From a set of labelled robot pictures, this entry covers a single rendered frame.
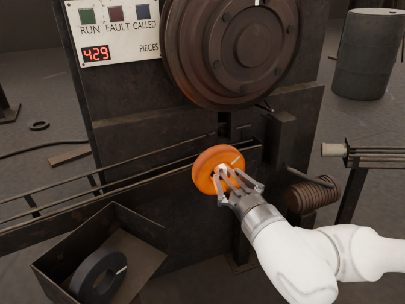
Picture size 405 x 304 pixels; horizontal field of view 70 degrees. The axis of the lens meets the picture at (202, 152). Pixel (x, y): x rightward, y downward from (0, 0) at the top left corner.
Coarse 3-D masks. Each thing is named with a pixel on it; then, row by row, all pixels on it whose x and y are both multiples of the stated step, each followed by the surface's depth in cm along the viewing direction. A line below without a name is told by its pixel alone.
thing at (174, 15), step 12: (180, 0) 77; (300, 0) 90; (168, 12) 81; (180, 12) 78; (300, 12) 92; (168, 24) 79; (300, 24) 94; (168, 36) 80; (300, 36) 96; (168, 48) 82; (168, 60) 84; (180, 72) 87; (180, 84) 89; (276, 84) 102; (192, 96) 92; (264, 96) 103; (204, 108) 96; (216, 108) 98; (228, 108) 100; (240, 108) 101
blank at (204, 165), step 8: (224, 144) 79; (208, 152) 76; (216, 152) 76; (224, 152) 76; (232, 152) 77; (200, 160) 76; (208, 160) 76; (216, 160) 77; (224, 160) 78; (232, 160) 79; (240, 160) 80; (192, 168) 79; (200, 168) 76; (208, 168) 77; (232, 168) 81; (240, 168) 82; (192, 176) 79; (200, 176) 78; (208, 176) 79; (200, 184) 79; (208, 184) 80; (208, 192) 82
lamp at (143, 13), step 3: (138, 6) 85; (141, 6) 86; (144, 6) 86; (147, 6) 86; (138, 9) 86; (141, 9) 86; (144, 9) 86; (147, 9) 87; (138, 12) 86; (141, 12) 86; (144, 12) 87; (147, 12) 87; (138, 15) 86; (141, 15) 87; (144, 15) 87; (147, 15) 87; (138, 18) 87; (141, 18) 87; (144, 18) 87
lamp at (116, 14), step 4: (108, 8) 83; (112, 8) 83; (116, 8) 83; (120, 8) 84; (112, 12) 83; (116, 12) 84; (120, 12) 84; (112, 16) 84; (116, 16) 84; (120, 16) 85; (112, 20) 84; (116, 20) 85; (120, 20) 85
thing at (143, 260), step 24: (96, 216) 83; (120, 216) 89; (72, 240) 78; (96, 240) 86; (120, 240) 89; (144, 240) 87; (48, 264) 73; (72, 264) 80; (144, 264) 82; (48, 288) 70; (120, 288) 77
